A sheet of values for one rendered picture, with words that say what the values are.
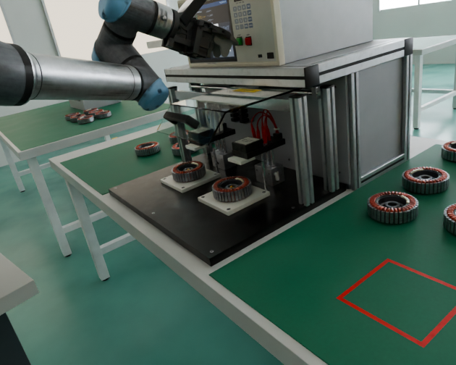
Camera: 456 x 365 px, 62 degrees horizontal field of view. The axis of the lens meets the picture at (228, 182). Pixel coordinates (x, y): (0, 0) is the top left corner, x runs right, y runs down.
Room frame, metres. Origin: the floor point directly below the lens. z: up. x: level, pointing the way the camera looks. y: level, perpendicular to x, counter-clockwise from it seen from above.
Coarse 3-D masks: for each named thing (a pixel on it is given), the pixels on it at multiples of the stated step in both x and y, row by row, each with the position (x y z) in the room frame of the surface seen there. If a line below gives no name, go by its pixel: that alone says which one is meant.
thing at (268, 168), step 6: (270, 162) 1.09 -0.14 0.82; (258, 168) 1.07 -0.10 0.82; (270, 168) 1.04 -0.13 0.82; (276, 168) 1.04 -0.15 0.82; (282, 168) 1.05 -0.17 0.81; (258, 174) 1.08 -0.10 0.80; (270, 174) 1.03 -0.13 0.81; (282, 174) 1.05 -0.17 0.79; (258, 180) 1.08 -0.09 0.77; (270, 180) 1.03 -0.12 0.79; (282, 180) 1.05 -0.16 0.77
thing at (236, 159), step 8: (248, 136) 1.07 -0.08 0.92; (272, 136) 1.11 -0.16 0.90; (232, 144) 1.04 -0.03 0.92; (240, 144) 1.01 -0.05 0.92; (248, 144) 1.00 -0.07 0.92; (256, 144) 1.01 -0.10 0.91; (264, 144) 1.03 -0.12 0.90; (272, 144) 1.04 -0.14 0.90; (280, 144) 1.06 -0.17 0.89; (232, 152) 1.04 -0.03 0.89; (240, 152) 1.01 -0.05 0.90; (248, 152) 1.00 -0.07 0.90; (256, 152) 1.01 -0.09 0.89; (264, 152) 1.02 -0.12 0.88; (272, 152) 1.05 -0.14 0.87; (232, 160) 1.01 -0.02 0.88; (240, 160) 0.99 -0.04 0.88; (248, 160) 1.00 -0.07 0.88; (264, 160) 1.09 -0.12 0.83; (272, 160) 1.05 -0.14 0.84
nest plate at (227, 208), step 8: (256, 192) 0.98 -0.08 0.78; (264, 192) 0.97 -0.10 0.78; (200, 200) 1.00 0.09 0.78; (208, 200) 0.98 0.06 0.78; (216, 200) 0.97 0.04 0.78; (240, 200) 0.95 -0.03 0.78; (248, 200) 0.94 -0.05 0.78; (256, 200) 0.94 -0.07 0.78; (216, 208) 0.93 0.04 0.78; (224, 208) 0.92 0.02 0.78; (232, 208) 0.91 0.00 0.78; (240, 208) 0.91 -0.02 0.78
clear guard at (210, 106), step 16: (208, 96) 1.00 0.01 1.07; (224, 96) 0.96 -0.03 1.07; (240, 96) 0.93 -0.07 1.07; (256, 96) 0.89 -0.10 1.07; (272, 96) 0.87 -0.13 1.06; (176, 112) 0.94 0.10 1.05; (192, 112) 0.89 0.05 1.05; (208, 112) 0.84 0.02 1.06; (224, 112) 0.79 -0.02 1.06; (160, 128) 0.96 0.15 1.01; (176, 128) 0.90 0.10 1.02; (192, 128) 0.85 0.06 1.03; (208, 128) 0.80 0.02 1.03; (208, 144) 0.76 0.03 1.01
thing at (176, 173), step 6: (192, 162) 1.23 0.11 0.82; (198, 162) 1.22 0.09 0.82; (174, 168) 1.20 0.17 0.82; (180, 168) 1.21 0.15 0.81; (186, 168) 1.21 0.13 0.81; (192, 168) 1.20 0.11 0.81; (198, 168) 1.16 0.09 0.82; (204, 168) 1.19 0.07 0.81; (174, 174) 1.16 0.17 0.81; (180, 174) 1.14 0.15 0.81; (186, 174) 1.14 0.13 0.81; (192, 174) 1.14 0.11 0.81; (198, 174) 1.15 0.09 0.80; (204, 174) 1.18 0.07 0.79; (180, 180) 1.15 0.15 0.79; (186, 180) 1.14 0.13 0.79; (192, 180) 1.14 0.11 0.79
